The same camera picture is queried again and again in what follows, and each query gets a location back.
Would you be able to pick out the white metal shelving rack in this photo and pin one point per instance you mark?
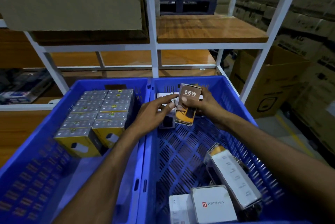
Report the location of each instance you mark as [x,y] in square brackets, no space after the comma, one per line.
[209,30]

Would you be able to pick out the blue plastic crate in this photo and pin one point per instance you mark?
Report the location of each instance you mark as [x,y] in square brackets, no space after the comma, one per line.
[26,179]
[183,158]

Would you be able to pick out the group of yellow charger boxes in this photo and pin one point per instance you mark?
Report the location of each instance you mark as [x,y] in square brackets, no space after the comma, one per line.
[104,108]

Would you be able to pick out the person's right hand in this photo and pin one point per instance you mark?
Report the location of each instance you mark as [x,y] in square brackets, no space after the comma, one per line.
[209,108]

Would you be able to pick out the white plastic piece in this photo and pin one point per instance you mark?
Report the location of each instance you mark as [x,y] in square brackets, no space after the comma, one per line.
[54,101]

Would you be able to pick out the yellow sample box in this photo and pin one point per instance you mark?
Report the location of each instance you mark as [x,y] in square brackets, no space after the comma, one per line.
[95,92]

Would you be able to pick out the person's right forearm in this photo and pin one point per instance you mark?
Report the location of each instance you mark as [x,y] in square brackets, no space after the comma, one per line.
[288,168]

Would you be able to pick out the small white box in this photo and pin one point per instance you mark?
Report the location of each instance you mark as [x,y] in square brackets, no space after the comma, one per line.
[180,210]

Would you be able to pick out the person's left hand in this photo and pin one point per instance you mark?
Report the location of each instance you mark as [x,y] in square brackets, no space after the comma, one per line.
[149,119]

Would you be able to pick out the open brown cardboard box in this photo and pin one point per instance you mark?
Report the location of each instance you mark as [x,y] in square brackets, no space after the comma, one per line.
[282,74]

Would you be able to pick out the blue white packet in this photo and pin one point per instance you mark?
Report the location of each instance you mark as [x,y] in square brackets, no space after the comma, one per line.
[15,95]

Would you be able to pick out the white charger box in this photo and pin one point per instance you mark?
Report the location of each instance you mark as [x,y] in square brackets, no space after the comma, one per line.
[167,123]

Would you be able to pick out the person's left forearm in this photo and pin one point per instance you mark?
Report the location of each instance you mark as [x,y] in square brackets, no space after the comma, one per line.
[99,189]

